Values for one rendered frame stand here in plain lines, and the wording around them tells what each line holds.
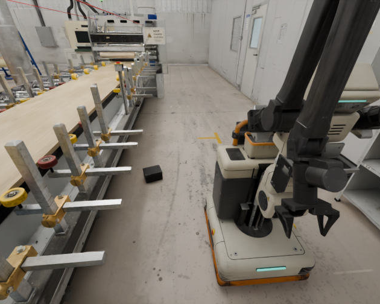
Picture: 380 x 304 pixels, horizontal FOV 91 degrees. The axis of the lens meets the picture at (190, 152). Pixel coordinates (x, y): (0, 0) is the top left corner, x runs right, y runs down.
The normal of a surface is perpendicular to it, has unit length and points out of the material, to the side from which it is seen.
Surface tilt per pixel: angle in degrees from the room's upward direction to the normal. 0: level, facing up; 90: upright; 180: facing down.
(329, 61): 91
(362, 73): 43
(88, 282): 0
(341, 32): 91
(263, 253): 0
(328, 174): 62
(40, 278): 0
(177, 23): 90
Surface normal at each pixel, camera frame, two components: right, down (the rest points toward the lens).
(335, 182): 0.07, 0.07
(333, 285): 0.01, -0.85
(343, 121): 0.07, 0.65
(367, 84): 0.06, -0.26
